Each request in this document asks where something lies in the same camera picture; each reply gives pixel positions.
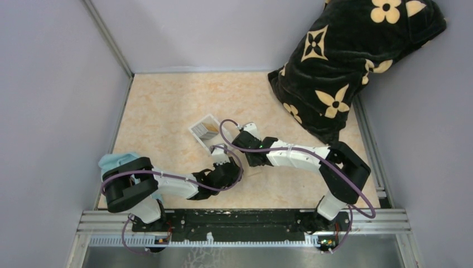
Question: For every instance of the aluminium frame rail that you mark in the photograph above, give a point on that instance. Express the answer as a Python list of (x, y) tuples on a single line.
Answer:
[(101, 228)]

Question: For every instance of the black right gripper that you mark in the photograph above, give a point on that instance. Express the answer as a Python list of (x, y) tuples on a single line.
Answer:
[(250, 163)]

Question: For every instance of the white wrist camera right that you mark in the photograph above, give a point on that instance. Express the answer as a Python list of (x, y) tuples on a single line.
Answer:
[(251, 128)]

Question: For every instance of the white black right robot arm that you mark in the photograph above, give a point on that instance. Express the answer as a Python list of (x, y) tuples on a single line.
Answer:
[(342, 170)]

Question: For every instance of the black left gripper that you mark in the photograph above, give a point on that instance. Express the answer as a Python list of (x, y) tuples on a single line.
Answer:
[(232, 161)]

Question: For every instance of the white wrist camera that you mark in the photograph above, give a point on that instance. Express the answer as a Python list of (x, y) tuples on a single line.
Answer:
[(251, 128), (219, 155)]

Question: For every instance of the white plastic card box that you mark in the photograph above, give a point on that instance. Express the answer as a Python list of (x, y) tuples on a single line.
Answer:
[(206, 143)]

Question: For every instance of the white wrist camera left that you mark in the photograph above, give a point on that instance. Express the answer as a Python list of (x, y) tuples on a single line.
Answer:
[(219, 155)]

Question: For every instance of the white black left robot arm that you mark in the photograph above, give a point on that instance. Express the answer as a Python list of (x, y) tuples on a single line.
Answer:
[(132, 187)]

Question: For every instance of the light blue cloth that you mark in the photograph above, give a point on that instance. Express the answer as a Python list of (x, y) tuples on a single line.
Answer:
[(112, 161)]

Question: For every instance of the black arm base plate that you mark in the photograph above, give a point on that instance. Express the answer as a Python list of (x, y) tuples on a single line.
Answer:
[(290, 220)]

